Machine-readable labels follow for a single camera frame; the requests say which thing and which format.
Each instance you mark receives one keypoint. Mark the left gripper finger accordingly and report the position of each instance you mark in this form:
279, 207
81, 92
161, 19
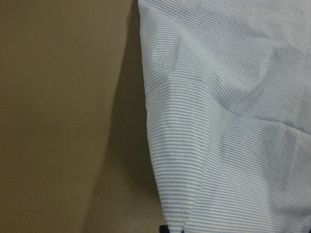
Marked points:
164, 229

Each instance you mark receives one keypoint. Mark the light blue striped shirt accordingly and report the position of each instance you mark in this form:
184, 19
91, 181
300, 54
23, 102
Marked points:
228, 100

